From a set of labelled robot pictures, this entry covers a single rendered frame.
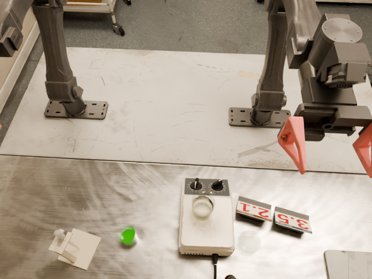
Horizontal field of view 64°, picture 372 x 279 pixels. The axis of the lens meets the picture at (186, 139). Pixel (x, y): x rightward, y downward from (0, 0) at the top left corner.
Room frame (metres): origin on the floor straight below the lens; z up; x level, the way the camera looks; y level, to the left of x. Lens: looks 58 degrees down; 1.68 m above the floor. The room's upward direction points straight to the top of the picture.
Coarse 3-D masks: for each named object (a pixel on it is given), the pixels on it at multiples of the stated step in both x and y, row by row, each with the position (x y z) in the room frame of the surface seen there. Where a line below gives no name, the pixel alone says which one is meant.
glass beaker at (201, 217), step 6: (198, 192) 0.26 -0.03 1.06; (204, 192) 0.26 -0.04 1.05; (210, 192) 0.25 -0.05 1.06; (192, 198) 0.24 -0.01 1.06; (210, 198) 0.25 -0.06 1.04; (192, 204) 0.23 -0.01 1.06; (192, 210) 0.22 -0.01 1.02; (198, 216) 0.21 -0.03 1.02; (204, 216) 0.21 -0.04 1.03; (210, 216) 0.22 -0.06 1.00
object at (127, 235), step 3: (123, 231) 0.20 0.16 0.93; (126, 231) 0.20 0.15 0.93; (129, 231) 0.20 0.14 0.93; (132, 231) 0.20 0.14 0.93; (123, 234) 0.20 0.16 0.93; (126, 234) 0.20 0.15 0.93; (129, 234) 0.20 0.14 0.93; (132, 234) 0.20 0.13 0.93; (123, 237) 0.19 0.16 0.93; (126, 237) 0.19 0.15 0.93; (129, 237) 0.19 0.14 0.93; (132, 237) 0.19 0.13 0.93; (123, 240) 0.18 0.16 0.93; (126, 240) 0.18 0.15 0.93; (129, 240) 0.18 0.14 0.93
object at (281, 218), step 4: (276, 216) 0.24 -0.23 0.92; (280, 216) 0.24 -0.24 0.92; (284, 216) 0.24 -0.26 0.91; (288, 216) 0.25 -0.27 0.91; (280, 220) 0.23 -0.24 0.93; (284, 220) 0.23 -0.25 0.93; (288, 220) 0.23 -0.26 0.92; (292, 220) 0.23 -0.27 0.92; (296, 220) 0.23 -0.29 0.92; (300, 220) 0.23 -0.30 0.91; (288, 224) 0.22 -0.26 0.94; (292, 224) 0.22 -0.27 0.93; (296, 224) 0.22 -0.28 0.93; (300, 224) 0.22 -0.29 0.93; (304, 224) 0.22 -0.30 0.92; (308, 224) 0.22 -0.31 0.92; (304, 228) 0.21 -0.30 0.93; (308, 228) 0.21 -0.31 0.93
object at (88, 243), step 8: (72, 232) 0.21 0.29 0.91; (80, 232) 0.21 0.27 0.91; (56, 240) 0.16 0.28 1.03; (64, 240) 0.16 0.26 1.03; (72, 240) 0.19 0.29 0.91; (80, 240) 0.19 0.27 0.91; (88, 240) 0.19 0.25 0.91; (96, 240) 0.19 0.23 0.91; (56, 248) 0.14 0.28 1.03; (64, 248) 0.14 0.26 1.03; (72, 248) 0.17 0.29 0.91; (80, 248) 0.17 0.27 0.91; (88, 248) 0.17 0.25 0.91; (96, 248) 0.17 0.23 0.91; (64, 256) 0.13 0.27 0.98; (72, 256) 0.14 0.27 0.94; (80, 256) 0.15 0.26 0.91; (88, 256) 0.15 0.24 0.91; (72, 264) 0.13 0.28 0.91; (80, 264) 0.13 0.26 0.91; (88, 264) 0.13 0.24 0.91
